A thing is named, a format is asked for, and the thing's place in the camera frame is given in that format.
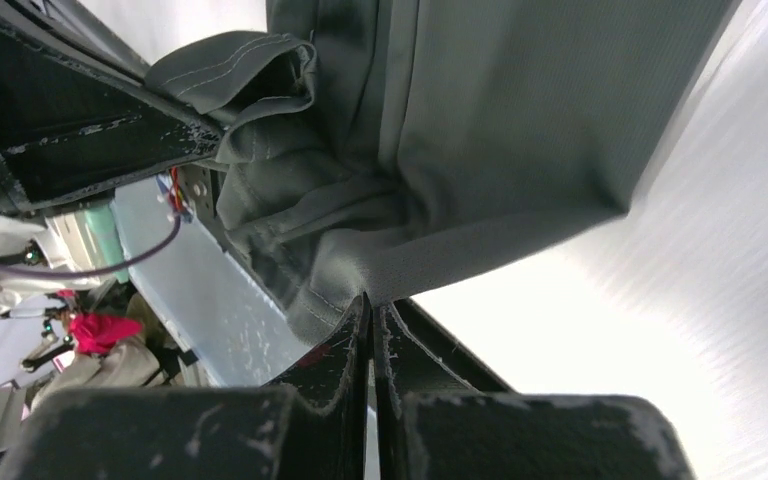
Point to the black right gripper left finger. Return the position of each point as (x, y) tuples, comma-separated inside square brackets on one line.
[(307, 423)]

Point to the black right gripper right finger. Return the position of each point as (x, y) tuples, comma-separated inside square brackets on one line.
[(442, 414)]

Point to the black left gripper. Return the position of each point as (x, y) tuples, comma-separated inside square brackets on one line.
[(76, 117)]

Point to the dark grey t shirt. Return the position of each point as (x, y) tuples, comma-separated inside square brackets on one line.
[(388, 148)]

